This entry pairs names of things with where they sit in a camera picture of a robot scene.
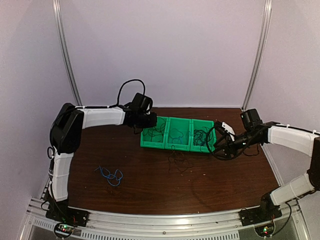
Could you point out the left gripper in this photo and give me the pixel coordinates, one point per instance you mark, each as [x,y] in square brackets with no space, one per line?
[153,122]

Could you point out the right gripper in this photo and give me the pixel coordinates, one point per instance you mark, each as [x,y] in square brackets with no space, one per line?
[226,147]

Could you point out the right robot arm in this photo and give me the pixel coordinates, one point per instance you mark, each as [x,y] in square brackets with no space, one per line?
[298,139]

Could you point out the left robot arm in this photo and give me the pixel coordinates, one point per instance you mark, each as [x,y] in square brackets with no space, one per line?
[66,133]

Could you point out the right green bin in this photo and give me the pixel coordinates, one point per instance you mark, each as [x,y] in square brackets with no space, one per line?
[201,136]

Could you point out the green bin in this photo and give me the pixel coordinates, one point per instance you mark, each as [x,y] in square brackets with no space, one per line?
[201,136]
[179,134]
[155,137]

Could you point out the left green bin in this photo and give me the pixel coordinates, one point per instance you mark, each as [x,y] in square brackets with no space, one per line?
[155,137]

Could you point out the middle green bin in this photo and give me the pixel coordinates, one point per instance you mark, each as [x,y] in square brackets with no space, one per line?
[179,134]

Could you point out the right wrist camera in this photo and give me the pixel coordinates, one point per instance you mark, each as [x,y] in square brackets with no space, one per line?
[224,129]

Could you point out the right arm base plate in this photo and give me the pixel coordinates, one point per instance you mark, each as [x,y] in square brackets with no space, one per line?
[262,221]

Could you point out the front aluminium rail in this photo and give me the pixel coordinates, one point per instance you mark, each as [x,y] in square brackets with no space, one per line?
[223,225]

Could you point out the right aluminium post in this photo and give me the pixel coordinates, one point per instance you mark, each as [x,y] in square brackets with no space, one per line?
[263,36]

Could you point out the aluminium post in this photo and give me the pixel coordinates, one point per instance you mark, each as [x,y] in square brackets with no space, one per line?
[263,36]
[56,4]

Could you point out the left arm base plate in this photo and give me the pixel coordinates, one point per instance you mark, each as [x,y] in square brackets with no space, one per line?
[67,221]

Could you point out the left aluminium post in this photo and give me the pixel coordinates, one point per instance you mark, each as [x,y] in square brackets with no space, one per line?
[56,4]

